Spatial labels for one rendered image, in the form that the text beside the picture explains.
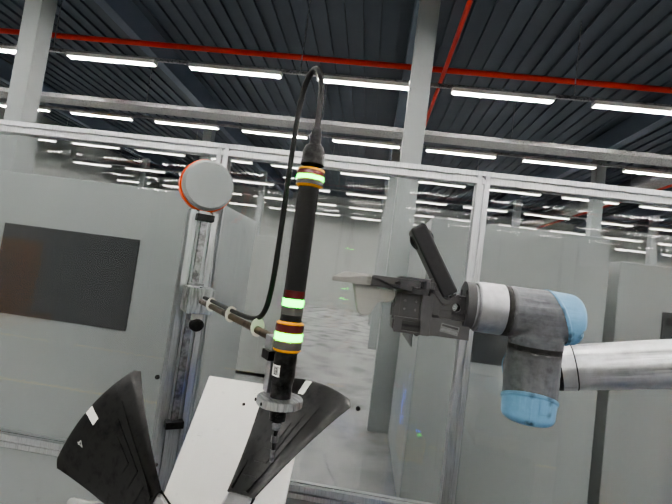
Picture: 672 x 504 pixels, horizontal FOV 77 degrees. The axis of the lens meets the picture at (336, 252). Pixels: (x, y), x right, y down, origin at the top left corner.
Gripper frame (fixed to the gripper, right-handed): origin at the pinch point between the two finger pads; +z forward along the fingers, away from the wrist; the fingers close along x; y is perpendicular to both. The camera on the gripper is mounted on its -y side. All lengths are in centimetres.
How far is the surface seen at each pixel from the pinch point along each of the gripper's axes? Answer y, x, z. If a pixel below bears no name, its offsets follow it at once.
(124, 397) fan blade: 27.5, 10.7, 37.2
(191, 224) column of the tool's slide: -9, 55, 49
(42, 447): 69, 71, 95
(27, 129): -36, 70, 119
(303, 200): -10.4, -1.8, 7.2
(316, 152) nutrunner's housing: -18.1, -1.8, 6.2
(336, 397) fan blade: 22.5, 14.4, -1.1
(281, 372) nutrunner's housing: 15.7, -1.9, 6.8
